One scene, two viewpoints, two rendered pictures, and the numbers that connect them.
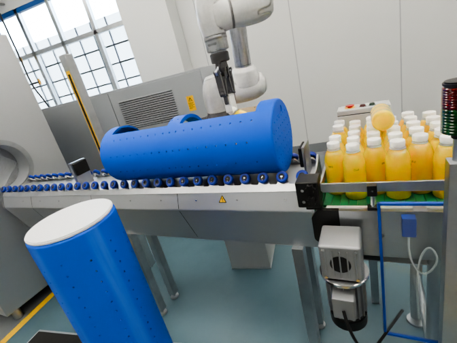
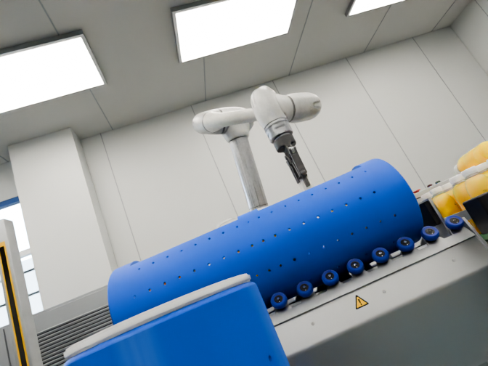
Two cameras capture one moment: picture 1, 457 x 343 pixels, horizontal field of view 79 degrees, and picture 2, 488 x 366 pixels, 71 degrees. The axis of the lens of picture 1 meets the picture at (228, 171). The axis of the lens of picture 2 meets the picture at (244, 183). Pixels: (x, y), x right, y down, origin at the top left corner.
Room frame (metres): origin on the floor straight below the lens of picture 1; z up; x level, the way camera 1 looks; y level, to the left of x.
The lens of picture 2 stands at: (0.33, 0.69, 1.01)
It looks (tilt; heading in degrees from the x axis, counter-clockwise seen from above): 17 degrees up; 328
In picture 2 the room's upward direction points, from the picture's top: 24 degrees counter-clockwise
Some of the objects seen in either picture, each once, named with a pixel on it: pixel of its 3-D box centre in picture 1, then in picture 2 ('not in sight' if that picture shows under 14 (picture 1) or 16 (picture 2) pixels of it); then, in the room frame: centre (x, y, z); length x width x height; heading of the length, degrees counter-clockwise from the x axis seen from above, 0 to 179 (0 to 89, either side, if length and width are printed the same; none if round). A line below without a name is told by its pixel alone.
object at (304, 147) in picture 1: (305, 158); (430, 220); (1.00, -0.30, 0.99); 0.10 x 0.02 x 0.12; 151
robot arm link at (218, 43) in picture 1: (217, 44); (279, 132); (1.18, -0.08, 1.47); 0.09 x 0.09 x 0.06
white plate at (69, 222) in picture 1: (71, 219); (165, 314); (0.88, 0.56, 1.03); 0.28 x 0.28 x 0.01
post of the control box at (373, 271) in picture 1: (370, 224); not in sight; (1.15, -0.62, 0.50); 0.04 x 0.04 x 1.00; 61
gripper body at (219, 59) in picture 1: (221, 64); (287, 149); (1.18, -0.08, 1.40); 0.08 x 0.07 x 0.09; 151
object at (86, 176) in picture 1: (82, 172); not in sight; (1.65, 0.86, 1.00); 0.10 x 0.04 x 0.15; 151
